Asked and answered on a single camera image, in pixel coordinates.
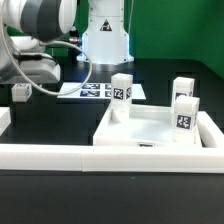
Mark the white U-shaped fence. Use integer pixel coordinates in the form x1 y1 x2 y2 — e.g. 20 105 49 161
0 111 224 173

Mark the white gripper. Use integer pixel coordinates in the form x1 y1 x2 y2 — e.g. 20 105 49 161
0 53 61 84

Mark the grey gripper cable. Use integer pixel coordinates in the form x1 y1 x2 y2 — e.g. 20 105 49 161
0 0 94 98

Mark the white marker sheet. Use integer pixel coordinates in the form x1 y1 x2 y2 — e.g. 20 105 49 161
60 82 146 100

